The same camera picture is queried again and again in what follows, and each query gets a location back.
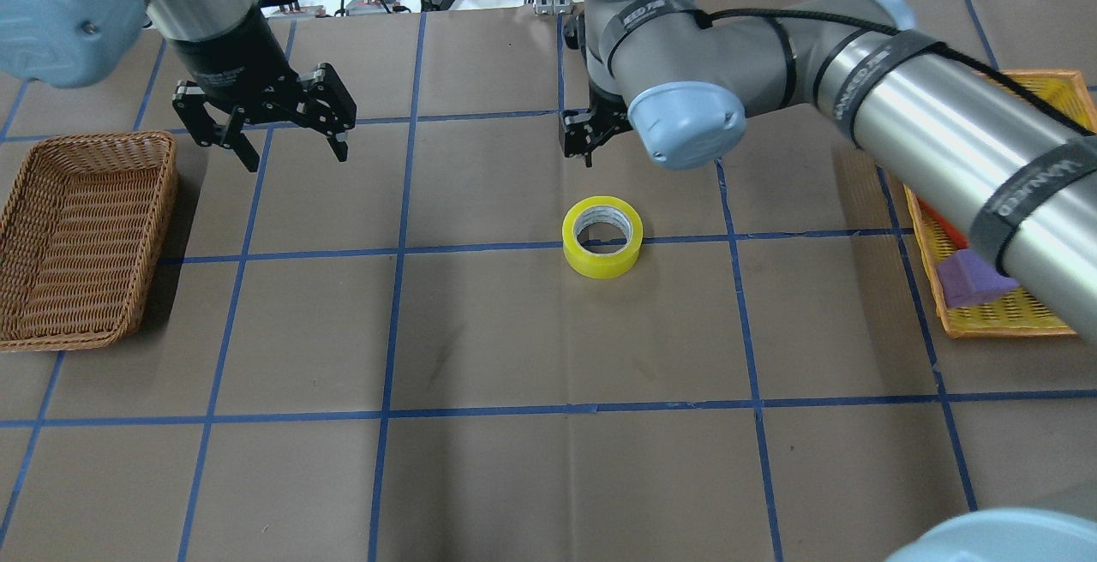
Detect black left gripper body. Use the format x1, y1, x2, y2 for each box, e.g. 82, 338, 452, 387
171, 7, 357, 146

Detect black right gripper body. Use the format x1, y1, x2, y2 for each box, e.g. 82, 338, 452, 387
559, 87, 633, 158

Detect yellow tape roll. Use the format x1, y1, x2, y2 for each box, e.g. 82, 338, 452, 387
561, 195, 644, 280

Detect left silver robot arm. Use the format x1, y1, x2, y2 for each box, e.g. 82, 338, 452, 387
1, 0, 357, 171

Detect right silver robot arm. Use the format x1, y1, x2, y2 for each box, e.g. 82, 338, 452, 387
559, 0, 1096, 342

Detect brown wicker basket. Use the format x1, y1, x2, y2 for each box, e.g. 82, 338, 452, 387
1, 131, 179, 352

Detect toy carrot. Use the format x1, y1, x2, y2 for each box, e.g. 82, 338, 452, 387
918, 199, 968, 250

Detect purple foam block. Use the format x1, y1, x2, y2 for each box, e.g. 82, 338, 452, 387
935, 249, 1020, 308

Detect yellow plastic basket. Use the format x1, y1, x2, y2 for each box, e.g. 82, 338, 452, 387
902, 68, 1096, 338

